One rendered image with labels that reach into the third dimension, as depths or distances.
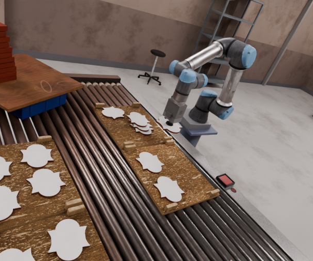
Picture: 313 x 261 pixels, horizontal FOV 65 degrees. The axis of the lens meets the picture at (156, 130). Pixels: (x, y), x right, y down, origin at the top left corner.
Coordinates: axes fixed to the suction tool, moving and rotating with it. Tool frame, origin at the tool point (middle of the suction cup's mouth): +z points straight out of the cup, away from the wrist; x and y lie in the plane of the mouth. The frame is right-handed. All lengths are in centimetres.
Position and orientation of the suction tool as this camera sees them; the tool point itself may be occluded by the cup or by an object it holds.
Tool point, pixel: (168, 125)
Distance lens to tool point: 134.8
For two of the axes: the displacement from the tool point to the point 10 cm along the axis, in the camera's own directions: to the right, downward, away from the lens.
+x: 7.1, -1.7, 6.8
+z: -3.0, 8.1, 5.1
